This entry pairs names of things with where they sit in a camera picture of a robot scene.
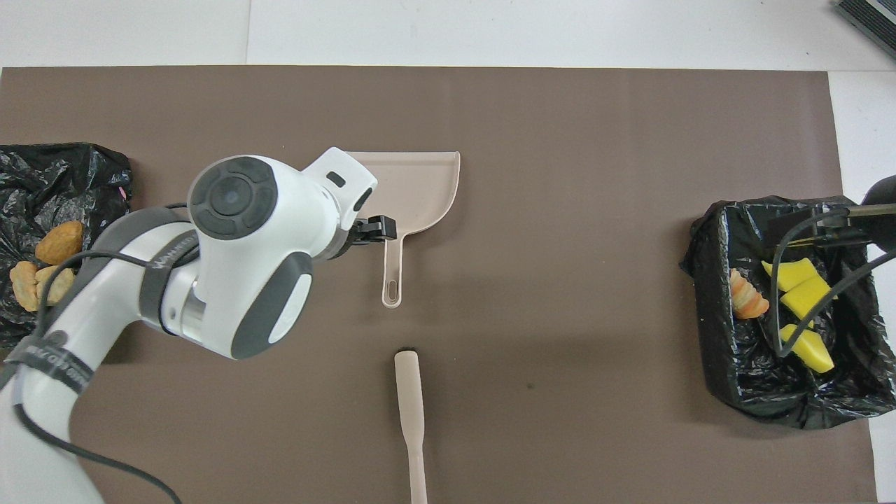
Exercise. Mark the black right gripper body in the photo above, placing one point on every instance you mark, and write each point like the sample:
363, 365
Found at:
883, 210

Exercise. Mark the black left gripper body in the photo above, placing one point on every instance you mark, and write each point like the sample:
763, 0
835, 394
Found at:
350, 241

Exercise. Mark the yellow sponge piece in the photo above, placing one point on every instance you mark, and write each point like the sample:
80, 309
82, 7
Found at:
789, 273
806, 297
808, 348

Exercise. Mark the beige plastic dustpan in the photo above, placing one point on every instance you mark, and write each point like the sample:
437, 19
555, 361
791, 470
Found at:
420, 189

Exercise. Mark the beige bread chunk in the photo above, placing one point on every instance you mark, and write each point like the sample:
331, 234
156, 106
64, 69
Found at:
747, 295

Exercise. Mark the beige brush with black bristles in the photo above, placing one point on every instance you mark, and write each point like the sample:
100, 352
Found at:
409, 399

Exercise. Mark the brown oval bread roll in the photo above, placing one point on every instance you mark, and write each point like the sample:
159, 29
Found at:
59, 243

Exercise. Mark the striped bread roll piece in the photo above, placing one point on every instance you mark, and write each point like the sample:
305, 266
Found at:
59, 283

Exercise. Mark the striped croissant piece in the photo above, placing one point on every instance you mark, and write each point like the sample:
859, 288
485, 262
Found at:
25, 285

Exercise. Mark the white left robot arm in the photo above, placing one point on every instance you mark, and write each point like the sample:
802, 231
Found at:
238, 280

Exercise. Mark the open bin with black liner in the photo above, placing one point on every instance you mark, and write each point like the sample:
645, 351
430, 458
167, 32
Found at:
742, 364

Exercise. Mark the bin covered with black bag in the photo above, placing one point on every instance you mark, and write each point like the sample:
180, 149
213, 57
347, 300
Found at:
42, 182

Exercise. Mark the grey ribbed device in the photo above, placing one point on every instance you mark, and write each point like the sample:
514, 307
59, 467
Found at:
871, 17

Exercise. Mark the brown table mat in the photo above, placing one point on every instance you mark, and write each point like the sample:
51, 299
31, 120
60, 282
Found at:
560, 112

